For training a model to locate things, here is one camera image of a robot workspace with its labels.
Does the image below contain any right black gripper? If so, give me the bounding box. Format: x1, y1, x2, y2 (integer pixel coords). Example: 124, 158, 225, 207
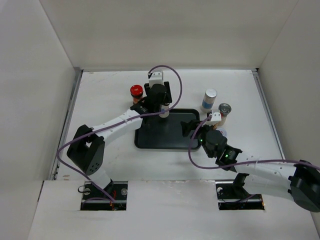
181, 118, 216, 158

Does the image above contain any silver-lid bead jar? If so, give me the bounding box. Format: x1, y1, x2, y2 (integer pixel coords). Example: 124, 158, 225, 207
159, 104, 170, 119
200, 88, 217, 113

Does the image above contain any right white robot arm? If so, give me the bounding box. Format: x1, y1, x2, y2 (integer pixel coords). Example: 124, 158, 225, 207
180, 120, 320, 213

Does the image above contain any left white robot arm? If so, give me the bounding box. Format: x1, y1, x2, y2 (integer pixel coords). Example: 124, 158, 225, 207
66, 81, 172, 200

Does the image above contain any red-white label lid jar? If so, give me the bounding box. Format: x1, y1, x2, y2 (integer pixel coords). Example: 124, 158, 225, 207
216, 128, 228, 137

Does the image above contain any right red-lid chili sauce jar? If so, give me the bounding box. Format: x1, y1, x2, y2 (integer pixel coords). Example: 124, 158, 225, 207
213, 118, 226, 130

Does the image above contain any red-lid chili sauce jar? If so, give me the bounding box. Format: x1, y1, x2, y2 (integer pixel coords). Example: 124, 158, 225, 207
130, 84, 144, 104
213, 118, 226, 130

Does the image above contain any left red-lid chili sauce jar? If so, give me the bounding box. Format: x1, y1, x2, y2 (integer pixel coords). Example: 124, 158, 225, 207
130, 84, 144, 104

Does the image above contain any silver-cap seasoning bottle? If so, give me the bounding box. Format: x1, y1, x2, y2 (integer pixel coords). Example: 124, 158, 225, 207
218, 103, 232, 119

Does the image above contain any black rectangular tray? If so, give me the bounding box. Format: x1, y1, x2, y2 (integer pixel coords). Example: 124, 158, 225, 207
134, 108, 200, 150

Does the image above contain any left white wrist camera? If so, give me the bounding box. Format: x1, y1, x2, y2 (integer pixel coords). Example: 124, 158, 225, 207
148, 70, 164, 88

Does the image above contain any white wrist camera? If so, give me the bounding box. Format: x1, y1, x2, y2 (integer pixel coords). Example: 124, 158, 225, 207
148, 70, 164, 88
207, 109, 222, 126

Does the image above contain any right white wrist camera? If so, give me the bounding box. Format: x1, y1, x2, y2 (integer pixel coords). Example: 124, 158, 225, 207
207, 109, 222, 126

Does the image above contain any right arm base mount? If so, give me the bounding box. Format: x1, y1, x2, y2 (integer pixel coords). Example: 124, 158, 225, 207
215, 173, 265, 211

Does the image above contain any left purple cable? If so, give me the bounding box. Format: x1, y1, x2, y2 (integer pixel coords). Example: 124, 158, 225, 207
56, 65, 184, 211

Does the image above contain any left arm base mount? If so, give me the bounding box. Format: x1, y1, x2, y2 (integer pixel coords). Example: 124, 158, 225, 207
77, 181, 129, 211

